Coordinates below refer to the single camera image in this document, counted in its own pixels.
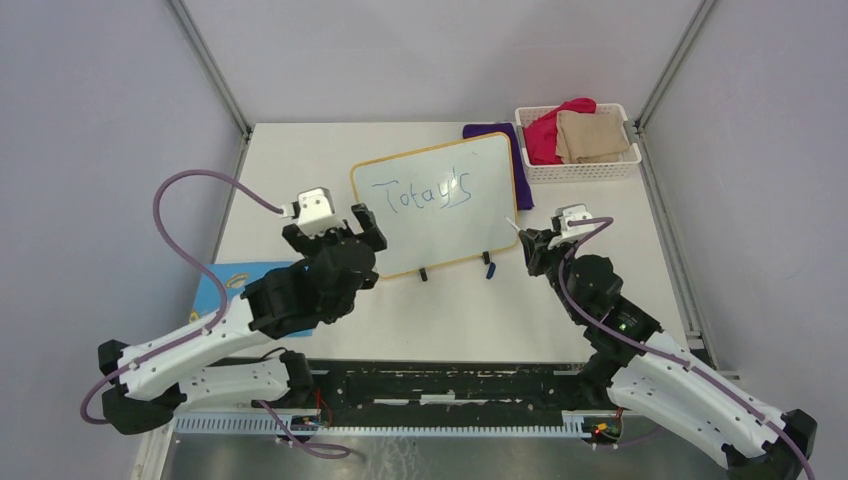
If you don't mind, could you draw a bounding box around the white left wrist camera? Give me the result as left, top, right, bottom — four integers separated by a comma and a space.
280, 187, 343, 238

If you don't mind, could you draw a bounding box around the white slotted cable duct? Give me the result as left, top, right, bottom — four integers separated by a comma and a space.
173, 412, 591, 440

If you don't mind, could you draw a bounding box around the blue cartoon cloth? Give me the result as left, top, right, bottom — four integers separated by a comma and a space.
187, 261, 313, 339

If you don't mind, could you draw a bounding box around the beige folded cloth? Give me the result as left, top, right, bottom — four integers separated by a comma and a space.
555, 110, 631, 164

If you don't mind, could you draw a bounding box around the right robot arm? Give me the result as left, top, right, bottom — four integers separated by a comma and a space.
518, 229, 818, 479

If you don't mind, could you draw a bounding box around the white plastic basket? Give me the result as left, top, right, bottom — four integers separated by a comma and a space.
514, 103, 643, 184

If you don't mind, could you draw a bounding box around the yellow framed whiteboard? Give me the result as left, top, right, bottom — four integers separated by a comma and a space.
350, 133, 518, 277

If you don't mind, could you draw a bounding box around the blue capped marker pen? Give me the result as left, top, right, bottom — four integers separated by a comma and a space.
505, 216, 521, 232

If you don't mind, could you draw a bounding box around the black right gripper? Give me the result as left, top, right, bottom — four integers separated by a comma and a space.
519, 228, 585, 322

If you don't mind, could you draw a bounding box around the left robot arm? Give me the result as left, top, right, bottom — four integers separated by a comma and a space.
97, 200, 387, 435

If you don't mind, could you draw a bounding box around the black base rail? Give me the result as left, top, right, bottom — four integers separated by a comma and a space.
269, 359, 616, 429

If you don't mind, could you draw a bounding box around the red cloth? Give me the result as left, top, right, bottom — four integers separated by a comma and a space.
524, 98, 597, 166

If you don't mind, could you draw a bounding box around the purple folded towel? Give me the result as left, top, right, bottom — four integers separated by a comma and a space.
462, 123, 534, 211

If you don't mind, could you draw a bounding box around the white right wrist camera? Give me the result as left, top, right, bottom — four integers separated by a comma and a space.
548, 203, 595, 250

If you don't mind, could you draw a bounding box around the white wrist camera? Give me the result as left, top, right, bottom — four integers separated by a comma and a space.
280, 187, 343, 238
548, 203, 595, 250

